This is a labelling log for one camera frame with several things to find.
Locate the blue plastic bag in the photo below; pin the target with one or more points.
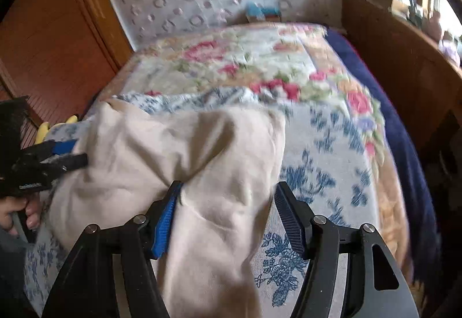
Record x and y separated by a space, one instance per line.
258 9

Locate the navy blue blanket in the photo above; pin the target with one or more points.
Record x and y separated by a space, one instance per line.
397 123

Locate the blue floral bed sheet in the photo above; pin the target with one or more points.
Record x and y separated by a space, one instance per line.
325 159

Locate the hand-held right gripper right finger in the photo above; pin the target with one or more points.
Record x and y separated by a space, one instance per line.
288 224

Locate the beige printed t-shirt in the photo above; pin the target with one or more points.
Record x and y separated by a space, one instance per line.
216 159

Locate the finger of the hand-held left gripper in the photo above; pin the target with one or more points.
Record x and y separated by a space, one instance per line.
72 162
63 146

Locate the pink bottle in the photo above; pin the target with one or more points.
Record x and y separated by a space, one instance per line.
436 25

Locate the pink floral blanket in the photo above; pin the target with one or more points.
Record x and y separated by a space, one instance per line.
234 62

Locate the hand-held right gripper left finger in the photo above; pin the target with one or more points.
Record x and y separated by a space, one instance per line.
166 227

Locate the pale purple pouch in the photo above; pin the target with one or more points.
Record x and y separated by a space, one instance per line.
449 51

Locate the brown wooden wardrobe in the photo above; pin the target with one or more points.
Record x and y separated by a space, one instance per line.
54 33

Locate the small cardboard box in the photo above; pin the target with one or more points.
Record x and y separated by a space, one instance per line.
263 18

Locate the person's left hand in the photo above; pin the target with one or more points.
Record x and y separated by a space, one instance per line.
9 209

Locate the yellow plush toy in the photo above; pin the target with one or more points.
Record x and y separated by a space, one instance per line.
43 132

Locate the wooden cabinet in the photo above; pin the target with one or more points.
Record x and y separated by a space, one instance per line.
397 51

